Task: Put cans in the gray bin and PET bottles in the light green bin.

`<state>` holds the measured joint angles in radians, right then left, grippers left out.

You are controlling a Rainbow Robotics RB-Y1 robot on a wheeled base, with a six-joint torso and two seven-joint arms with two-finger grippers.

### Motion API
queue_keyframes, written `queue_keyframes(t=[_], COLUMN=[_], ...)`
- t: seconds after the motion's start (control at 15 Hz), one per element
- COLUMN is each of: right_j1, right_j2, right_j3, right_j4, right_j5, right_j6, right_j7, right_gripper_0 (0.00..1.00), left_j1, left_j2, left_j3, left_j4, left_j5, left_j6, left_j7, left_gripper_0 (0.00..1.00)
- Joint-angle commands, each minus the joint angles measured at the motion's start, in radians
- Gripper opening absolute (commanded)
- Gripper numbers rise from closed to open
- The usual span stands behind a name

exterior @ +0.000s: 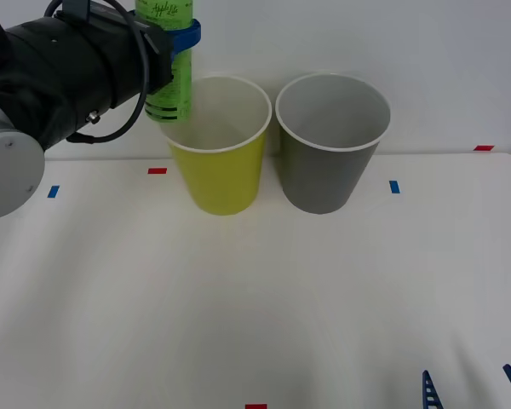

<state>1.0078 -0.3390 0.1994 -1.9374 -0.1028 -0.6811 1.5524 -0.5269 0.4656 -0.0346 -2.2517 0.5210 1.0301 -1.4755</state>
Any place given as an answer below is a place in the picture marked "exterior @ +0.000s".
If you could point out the yellow-green plastic bin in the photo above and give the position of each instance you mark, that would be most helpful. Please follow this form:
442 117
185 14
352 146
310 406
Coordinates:
221 183

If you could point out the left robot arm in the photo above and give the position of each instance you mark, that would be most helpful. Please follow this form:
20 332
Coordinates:
42 76

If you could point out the grey plastic bin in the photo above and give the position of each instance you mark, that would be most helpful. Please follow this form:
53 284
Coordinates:
323 179

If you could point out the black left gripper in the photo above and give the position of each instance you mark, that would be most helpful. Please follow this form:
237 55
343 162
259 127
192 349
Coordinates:
128 64

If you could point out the green plastic bottle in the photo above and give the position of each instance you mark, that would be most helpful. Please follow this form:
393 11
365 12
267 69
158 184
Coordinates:
174 85

